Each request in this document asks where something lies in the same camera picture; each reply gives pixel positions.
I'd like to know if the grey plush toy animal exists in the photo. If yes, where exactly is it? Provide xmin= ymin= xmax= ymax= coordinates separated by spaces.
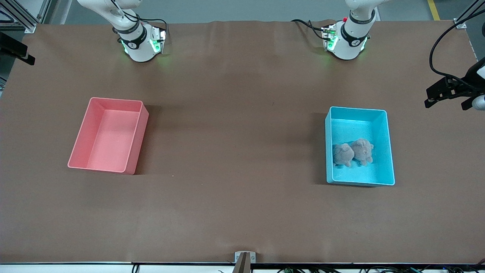
xmin=350 ymin=138 xmax=375 ymax=166
xmin=332 ymin=143 xmax=355 ymax=168

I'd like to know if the black arm base cable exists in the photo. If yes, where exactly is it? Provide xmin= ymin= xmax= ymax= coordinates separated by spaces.
xmin=112 ymin=0 xmax=169 ymax=38
xmin=291 ymin=19 xmax=327 ymax=40

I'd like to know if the black left arm base cable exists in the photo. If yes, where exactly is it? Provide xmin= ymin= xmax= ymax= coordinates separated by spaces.
xmin=291 ymin=19 xmax=327 ymax=40

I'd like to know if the blue plastic box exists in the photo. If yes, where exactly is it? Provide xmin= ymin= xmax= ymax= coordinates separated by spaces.
xmin=325 ymin=106 xmax=396 ymax=187

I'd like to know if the pink plastic box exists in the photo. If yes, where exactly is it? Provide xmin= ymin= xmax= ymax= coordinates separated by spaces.
xmin=67 ymin=97 xmax=149 ymax=175

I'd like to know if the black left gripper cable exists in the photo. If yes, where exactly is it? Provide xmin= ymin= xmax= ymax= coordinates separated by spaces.
xmin=429 ymin=8 xmax=485 ymax=82

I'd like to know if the black right arm base cable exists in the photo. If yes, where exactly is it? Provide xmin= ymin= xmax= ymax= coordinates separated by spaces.
xmin=112 ymin=0 xmax=169 ymax=38

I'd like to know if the brown table cover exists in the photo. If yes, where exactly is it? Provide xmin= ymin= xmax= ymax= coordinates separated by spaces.
xmin=0 ymin=20 xmax=485 ymax=264

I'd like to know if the grey metal bracket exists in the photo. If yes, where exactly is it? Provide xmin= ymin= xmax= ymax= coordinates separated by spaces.
xmin=235 ymin=251 xmax=257 ymax=264

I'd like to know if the aluminium frame post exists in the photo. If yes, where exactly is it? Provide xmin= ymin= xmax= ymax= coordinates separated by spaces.
xmin=0 ymin=0 xmax=52 ymax=34
xmin=454 ymin=0 xmax=485 ymax=29

